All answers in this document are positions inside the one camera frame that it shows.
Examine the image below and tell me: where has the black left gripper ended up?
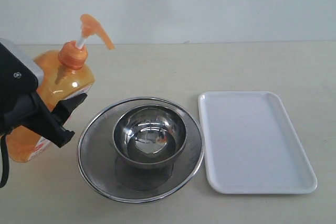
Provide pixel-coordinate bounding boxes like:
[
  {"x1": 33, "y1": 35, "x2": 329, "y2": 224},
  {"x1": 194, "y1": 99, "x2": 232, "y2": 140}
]
[{"x1": 1, "y1": 92, "x2": 87, "y2": 147}]

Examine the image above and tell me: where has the orange soap pump bottle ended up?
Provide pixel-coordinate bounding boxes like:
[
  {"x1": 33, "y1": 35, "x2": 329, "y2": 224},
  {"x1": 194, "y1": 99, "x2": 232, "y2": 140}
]
[{"x1": 6, "y1": 14, "x2": 114, "y2": 163}]

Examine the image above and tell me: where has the small stainless steel bowl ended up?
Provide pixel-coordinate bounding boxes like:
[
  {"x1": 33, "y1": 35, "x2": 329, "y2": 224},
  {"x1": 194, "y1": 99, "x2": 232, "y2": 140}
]
[{"x1": 112, "y1": 104, "x2": 187, "y2": 169}]

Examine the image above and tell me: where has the large steel mesh strainer basin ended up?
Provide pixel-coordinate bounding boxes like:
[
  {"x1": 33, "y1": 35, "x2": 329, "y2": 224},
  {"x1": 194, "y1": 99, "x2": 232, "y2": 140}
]
[{"x1": 77, "y1": 97, "x2": 205, "y2": 203}]

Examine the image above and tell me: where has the white rectangular plastic tray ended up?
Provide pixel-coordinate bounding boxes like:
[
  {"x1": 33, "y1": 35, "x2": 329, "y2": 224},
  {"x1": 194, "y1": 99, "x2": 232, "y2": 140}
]
[{"x1": 198, "y1": 91, "x2": 318, "y2": 194}]

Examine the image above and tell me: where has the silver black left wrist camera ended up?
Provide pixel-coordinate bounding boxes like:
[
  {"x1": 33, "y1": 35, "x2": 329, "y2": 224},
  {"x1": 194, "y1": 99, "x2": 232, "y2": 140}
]
[{"x1": 1, "y1": 38, "x2": 44, "y2": 114}]

